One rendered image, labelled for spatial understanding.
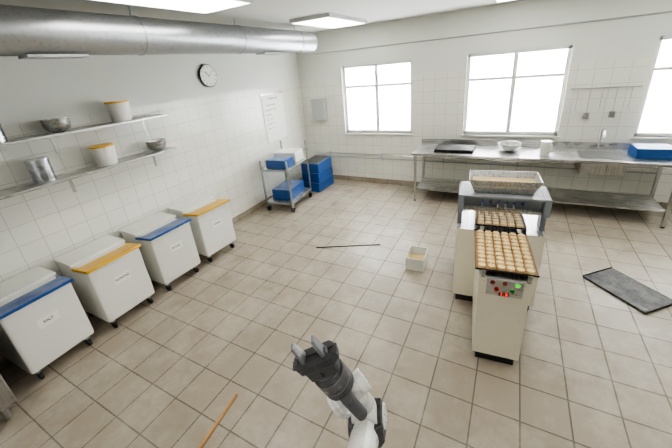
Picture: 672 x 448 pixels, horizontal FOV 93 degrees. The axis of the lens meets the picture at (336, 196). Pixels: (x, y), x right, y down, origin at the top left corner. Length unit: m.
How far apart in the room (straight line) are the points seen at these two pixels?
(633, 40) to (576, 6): 0.85
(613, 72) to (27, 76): 6.90
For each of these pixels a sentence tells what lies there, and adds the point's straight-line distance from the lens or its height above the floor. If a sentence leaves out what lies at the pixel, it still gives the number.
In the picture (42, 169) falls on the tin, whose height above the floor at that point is 1.69.
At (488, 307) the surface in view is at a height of 0.56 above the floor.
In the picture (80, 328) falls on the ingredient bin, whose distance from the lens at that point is 4.06.
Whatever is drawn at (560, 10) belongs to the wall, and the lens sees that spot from 6.00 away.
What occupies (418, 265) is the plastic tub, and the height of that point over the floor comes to 0.08.
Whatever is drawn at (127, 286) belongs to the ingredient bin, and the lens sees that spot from 4.11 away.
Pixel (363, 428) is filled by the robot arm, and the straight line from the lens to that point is 1.23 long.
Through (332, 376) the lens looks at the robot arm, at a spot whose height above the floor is 1.61.
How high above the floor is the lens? 2.33
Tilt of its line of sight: 22 degrees down
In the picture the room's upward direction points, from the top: 5 degrees counter-clockwise
